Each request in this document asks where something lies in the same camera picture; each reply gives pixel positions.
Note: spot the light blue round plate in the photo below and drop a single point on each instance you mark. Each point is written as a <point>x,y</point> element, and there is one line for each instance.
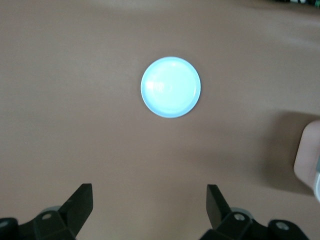
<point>170,87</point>

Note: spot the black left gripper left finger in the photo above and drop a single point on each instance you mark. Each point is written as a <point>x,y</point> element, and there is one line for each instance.
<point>62,222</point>

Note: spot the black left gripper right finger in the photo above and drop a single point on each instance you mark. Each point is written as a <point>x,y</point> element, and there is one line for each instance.
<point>235,225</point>

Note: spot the white lidded storage box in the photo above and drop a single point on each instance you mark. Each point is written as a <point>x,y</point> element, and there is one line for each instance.
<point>308,155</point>

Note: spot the brown table mat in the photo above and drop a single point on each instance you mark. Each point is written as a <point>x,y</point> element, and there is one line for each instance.
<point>75,100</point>

